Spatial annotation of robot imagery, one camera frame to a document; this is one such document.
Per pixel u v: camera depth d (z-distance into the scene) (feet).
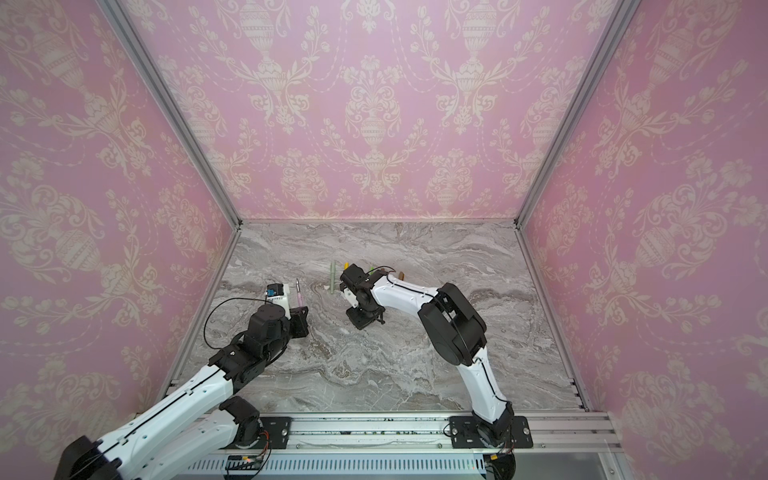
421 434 2.49
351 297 2.80
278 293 2.34
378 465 2.55
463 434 2.39
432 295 1.82
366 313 2.66
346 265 3.54
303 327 2.38
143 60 2.51
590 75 2.59
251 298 2.27
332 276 3.44
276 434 2.43
